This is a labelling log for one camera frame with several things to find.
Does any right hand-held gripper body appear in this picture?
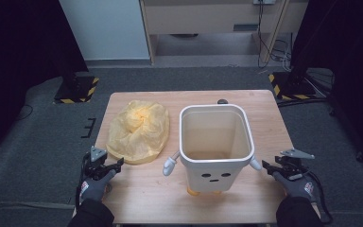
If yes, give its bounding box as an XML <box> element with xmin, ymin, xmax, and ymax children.
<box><xmin>273</xmin><ymin>148</ymin><xmax>316</xmax><ymax>182</ymax></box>

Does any person's right hand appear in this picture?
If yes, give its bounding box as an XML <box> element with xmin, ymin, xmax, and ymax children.
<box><xmin>271</xmin><ymin>170</ymin><xmax>318</xmax><ymax>203</ymax></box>

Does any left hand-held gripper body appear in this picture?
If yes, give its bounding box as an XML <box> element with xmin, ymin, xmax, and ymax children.
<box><xmin>82</xmin><ymin>145</ymin><xmax>118</xmax><ymax>182</ymax></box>

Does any person's left hand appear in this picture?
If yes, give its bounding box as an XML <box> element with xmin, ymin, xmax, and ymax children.
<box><xmin>79</xmin><ymin>168</ymin><xmax>118</xmax><ymax>203</ymax></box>

